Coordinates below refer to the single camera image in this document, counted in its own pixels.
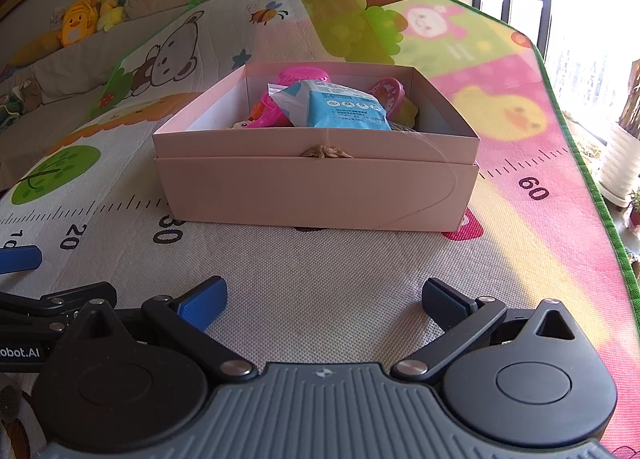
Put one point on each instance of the pink cardboard box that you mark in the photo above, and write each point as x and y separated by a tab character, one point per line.
310	194

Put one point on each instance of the pink round toy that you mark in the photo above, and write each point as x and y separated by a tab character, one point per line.
387	89

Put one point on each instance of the orange carrot pillow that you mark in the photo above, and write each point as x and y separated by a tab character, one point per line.
35	49

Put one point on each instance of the cartoon printed play mat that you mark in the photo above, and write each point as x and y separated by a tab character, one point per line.
325	264

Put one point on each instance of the yellow plush toy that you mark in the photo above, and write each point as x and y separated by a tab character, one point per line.
110	9

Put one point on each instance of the yellow duck plush backpack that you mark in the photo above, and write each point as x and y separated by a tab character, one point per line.
77	24

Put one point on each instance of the blue tissue packet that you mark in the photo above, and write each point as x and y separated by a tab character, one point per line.
345	111

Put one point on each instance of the white ribbed plant pot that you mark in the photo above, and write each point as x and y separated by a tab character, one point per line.
620	164

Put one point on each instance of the magenta plastic toy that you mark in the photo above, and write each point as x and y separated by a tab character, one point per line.
272	116

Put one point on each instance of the straw bow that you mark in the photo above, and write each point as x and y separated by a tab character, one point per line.
325	152

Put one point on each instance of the pink mesh basket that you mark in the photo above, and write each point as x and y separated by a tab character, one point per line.
305	75

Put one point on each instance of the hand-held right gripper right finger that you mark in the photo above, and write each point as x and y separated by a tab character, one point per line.
442	304

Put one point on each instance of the crumpled clothes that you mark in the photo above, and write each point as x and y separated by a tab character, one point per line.
12	101

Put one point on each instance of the beige sofa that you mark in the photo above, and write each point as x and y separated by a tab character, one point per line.
60	69

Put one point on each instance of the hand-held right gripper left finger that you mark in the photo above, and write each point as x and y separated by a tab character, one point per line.
202	304

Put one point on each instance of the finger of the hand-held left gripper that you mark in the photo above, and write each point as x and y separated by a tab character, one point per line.
20	259
50	306

